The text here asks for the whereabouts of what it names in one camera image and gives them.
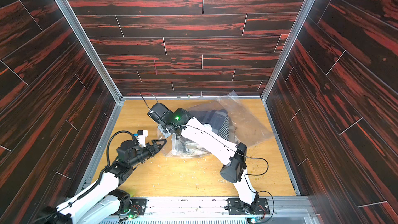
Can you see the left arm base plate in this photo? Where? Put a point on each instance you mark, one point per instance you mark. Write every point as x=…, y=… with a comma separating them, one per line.
x=132, y=207

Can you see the beige brown striped scarf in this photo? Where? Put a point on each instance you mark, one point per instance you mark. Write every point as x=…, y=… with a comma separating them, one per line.
x=186, y=148

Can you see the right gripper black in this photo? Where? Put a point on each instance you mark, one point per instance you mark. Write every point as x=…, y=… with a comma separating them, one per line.
x=171, y=135

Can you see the clear plastic vacuum bag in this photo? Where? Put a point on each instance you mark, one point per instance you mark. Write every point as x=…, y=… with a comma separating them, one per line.
x=244, y=126

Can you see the black white chevron scarf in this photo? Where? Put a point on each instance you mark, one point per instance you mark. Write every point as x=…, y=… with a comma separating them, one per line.
x=222, y=128

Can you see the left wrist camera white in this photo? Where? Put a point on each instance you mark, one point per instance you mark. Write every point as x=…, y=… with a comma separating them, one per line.
x=141, y=136

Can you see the navy plaid scarf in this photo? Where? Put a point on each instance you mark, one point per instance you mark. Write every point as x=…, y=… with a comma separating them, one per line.
x=215, y=118

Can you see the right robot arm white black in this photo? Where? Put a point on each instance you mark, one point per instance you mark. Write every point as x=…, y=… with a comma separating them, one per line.
x=232, y=156

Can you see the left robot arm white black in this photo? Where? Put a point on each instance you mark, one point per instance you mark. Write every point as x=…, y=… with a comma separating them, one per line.
x=103, y=198

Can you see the front aluminium rail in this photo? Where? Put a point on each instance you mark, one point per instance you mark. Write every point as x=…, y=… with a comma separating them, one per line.
x=287, y=210

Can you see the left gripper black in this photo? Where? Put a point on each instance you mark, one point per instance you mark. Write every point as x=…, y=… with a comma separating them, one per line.
x=154, y=147

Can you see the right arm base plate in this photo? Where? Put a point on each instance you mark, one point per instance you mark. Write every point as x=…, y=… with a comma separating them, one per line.
x=235, y=206

